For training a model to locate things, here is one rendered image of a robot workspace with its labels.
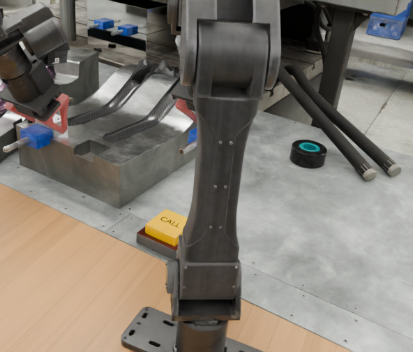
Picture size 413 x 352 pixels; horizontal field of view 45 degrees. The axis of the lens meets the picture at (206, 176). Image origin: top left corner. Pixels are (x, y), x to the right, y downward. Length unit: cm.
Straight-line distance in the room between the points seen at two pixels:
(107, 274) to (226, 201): 31
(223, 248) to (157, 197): 42
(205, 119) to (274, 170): 63
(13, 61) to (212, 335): 53
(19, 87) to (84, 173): 19
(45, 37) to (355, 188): 68
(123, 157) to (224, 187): 41
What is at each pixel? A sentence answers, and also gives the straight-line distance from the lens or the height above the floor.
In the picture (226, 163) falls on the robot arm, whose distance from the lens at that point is 52.
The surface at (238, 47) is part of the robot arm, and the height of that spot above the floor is 120.
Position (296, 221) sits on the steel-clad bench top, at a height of 80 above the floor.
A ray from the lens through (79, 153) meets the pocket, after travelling 97.
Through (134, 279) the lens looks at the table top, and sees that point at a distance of 79.
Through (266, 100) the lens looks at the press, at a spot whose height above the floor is 76.
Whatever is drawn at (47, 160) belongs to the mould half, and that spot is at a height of 84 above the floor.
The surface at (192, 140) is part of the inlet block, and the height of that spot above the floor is 94.
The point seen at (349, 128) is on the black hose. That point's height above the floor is 85.
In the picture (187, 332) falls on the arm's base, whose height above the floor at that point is 86.
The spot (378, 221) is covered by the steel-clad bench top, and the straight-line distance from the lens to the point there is 102.
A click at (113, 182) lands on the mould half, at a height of 85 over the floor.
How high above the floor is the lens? 132
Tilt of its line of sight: 29 degrees down
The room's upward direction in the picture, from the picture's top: 6 degrees clockwise
